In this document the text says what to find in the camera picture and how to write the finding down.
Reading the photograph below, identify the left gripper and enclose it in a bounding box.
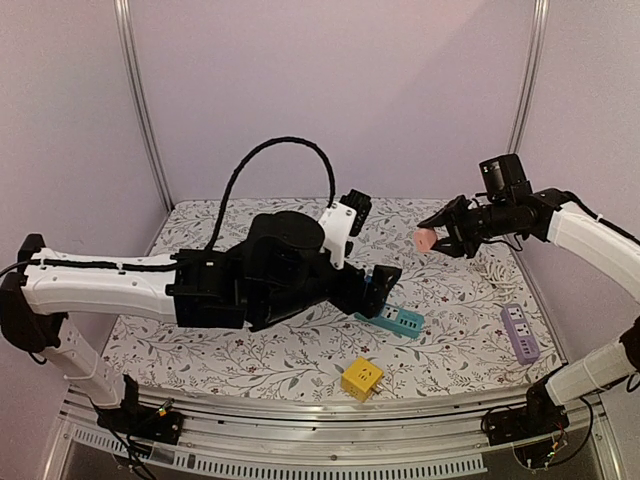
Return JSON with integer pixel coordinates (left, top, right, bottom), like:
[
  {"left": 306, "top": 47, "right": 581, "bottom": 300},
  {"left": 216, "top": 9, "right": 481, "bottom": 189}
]
[{"left": 255, "top": 256, "right": 402, "bottom": 325}]

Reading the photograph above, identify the pink plug adapter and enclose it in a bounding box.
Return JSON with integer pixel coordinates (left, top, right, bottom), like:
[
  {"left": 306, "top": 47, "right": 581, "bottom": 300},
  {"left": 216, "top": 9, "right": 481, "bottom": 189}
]
[{"left": 414, "top": 228, "right": 438, "bottom": 253}]

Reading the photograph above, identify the teal power strip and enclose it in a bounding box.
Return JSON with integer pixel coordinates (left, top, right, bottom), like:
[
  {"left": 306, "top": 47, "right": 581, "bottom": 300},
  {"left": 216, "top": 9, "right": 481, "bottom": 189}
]
[{"left": 354, "top": 304, "right": 424, "bottom": 339}]

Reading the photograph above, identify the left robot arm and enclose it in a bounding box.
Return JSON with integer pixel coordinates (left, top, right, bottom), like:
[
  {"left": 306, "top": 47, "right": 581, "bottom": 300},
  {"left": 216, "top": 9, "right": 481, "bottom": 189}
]
[{"left": 1, "top": 190, "right": 401, "bottom": 434}]

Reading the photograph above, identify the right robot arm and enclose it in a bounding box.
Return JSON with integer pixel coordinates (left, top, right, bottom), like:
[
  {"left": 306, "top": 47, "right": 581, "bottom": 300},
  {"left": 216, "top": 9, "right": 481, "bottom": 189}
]
[{"left": 414, "top": 154, "right": 639, "bottom": 436}]

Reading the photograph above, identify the floral table mat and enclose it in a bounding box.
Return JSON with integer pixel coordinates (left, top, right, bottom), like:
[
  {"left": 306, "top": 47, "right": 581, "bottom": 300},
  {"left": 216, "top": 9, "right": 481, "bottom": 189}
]
[{"left": 103, "top": 198, "right": 565, "bottom": 403}]

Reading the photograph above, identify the yellow cube socket adapter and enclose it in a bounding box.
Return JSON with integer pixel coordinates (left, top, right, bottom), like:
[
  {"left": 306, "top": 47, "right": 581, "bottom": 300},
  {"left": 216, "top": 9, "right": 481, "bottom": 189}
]
[{"left": 340, "top": 357, "right": 384, "bottom": 403}]

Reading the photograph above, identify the purple power strip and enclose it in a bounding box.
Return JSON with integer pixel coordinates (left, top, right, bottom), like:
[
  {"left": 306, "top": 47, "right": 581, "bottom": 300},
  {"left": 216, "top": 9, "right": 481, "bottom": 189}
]
[{"left": 500, "top": 304, "right": 540, "bottom": 365}]

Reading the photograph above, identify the beige coiled cable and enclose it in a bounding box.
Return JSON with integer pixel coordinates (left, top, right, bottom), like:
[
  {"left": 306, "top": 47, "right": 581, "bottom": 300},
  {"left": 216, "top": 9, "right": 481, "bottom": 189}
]
[{"left": 472, "top": 253, "right": 519, "bottom": 297}]

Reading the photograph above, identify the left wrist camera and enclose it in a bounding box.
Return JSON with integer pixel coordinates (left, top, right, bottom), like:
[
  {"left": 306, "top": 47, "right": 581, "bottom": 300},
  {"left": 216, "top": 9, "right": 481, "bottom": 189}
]
[{"left": 318, "top": 189, "right": 372, "bottom": 270}]

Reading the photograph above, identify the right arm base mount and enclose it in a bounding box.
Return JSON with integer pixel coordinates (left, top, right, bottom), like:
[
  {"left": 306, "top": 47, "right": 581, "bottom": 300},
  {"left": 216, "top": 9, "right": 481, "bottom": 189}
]
[{"left": 480, "top": 400, "right": 569, "bottom": 446}]

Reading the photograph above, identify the right aluminium frame post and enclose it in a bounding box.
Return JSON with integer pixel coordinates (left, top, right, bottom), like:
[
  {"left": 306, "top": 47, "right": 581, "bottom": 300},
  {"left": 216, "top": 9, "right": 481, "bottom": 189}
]
[{"left": 507, "top": 0, "right": 550, "bottom": 154}]

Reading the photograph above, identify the aluminium frame post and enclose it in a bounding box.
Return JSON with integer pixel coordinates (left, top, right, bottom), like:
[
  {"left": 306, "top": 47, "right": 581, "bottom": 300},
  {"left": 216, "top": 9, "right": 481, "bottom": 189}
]
[
  {"left": 507, "top": 0, "right": 550, "bottom": 154},
  {"left": 113, "top": 0, "right": 175, "bottom": 213}
]

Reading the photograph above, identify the aluminium front rail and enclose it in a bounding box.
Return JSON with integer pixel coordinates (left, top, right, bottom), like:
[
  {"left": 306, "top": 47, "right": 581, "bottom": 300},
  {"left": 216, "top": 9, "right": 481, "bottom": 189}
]
[{"left": 40, "top": 387, "right": 632, "bottom": 479}]

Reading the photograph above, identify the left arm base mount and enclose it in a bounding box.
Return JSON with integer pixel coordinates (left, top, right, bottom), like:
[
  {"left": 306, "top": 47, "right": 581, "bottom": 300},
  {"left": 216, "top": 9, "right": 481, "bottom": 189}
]
[{"left": 93, "top": 403, "right": 185, "bottom": 445}]

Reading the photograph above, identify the left aluminium frame post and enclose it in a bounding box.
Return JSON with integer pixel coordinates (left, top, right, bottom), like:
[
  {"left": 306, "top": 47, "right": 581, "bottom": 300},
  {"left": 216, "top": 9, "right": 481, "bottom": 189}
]
[{"left": 113, "top": 0, "right": 175, "bottom": 213}]

